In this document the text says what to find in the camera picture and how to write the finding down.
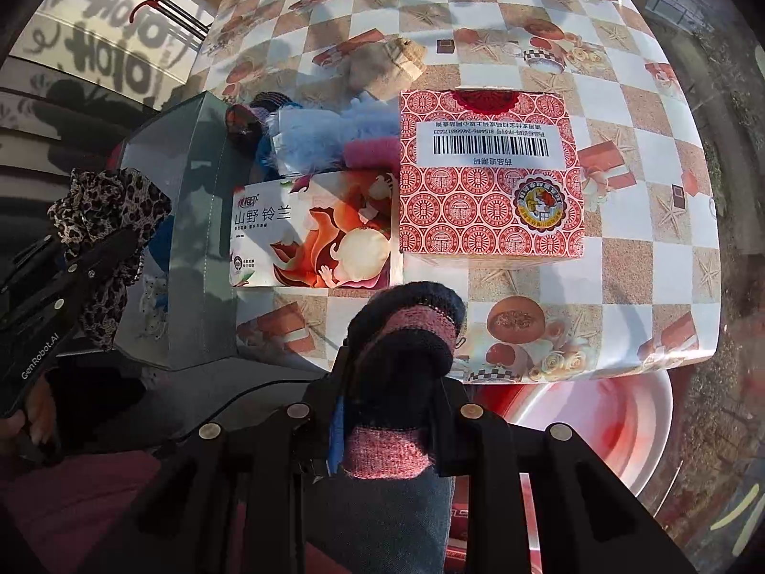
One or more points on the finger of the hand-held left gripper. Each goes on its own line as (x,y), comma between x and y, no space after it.
(89,278)
(33,278)

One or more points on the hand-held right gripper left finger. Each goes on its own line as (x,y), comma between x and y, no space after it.
(336,430)

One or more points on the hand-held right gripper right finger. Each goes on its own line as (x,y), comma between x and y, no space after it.
(461,408)

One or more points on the leopard print scrunchie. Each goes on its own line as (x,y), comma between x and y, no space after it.
(113,203)

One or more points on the black pink striped sock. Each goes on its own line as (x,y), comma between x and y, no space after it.
(400,347)

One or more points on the grey cardboard box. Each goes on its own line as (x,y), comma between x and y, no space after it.
(197,221)

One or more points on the pink sponge block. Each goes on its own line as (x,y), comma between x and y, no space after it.
(373,152)

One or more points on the light blue fluffy cloth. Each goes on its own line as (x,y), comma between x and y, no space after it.
(323,131)

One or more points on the person's left hand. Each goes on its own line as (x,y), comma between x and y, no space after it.
(27,415)

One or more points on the white printed cloth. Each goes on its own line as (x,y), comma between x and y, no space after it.
(152,305)

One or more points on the dark grey cloth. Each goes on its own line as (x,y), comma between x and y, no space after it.
(382,526)

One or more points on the red white plastic basin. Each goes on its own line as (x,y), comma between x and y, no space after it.
(597,430)

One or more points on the person's maroon clothing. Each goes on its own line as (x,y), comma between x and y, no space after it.
(60,520)

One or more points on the checkered printed tablecloth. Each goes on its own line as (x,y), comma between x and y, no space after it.
(597,287)

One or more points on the floral tissue pack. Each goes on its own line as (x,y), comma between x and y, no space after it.
(311,233)

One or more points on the red patterned medicine box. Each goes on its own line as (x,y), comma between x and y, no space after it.
(490,191)

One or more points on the dark striped sock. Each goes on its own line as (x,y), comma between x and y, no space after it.
(248,119)

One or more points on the beige knitted sock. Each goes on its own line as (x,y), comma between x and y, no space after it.
(382,66)

